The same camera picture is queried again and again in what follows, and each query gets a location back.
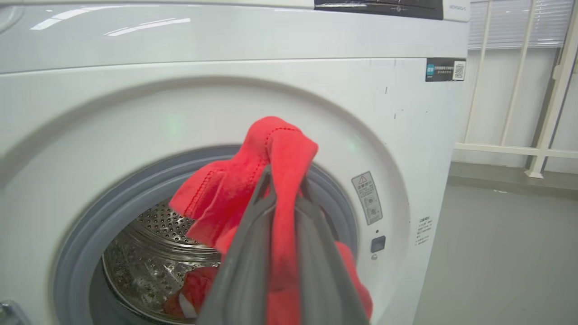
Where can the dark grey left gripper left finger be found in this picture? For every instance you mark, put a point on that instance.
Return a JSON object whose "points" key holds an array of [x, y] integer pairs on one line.
{"points": [[244, 271]]}

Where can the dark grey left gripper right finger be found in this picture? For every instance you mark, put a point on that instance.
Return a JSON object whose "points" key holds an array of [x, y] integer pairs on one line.
{"points": [[320, 271]]}

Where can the red cloth garment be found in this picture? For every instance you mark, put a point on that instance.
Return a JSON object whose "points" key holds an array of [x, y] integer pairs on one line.
{"points": [[271, 153]]}

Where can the white front-load washing machine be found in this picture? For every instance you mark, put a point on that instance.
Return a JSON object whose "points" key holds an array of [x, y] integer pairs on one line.
{"points": [[135, 113]]}

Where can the grey warning label sticker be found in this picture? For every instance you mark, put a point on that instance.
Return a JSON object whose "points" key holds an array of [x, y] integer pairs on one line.
{"points": [[367, 197]]}

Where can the black QR code sticker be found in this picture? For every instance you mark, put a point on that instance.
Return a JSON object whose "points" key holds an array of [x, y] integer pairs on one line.
{"points": [[445, 69]]}

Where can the white metal railing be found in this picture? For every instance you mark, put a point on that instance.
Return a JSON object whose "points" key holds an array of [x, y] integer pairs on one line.
{"points": [[537, 149]]}

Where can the white window blind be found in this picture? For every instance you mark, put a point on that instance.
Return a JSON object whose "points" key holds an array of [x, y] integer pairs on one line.
{"points": [[519, 22]]}

